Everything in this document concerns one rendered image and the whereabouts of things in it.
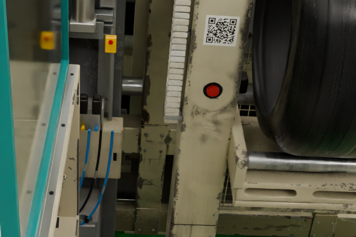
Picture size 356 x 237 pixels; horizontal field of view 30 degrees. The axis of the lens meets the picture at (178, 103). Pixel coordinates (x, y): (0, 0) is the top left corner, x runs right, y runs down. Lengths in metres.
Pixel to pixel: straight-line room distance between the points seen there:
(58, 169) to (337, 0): 0.65
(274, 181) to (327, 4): 0.51
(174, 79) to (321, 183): 0.44
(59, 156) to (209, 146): 0.72
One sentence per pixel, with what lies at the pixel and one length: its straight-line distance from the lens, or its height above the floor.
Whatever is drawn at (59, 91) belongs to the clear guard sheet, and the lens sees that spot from 1.13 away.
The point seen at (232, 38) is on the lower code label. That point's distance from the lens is 1.50.
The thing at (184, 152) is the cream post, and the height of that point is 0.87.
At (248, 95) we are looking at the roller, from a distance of 1.84.
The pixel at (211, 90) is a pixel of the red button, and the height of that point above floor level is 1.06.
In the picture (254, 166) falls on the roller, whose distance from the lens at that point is 1.62.
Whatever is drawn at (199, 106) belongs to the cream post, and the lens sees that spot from 1.59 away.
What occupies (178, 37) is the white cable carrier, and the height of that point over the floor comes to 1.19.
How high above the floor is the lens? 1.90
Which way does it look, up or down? 34 degrees down
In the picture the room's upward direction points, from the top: 6 degrees clockwise
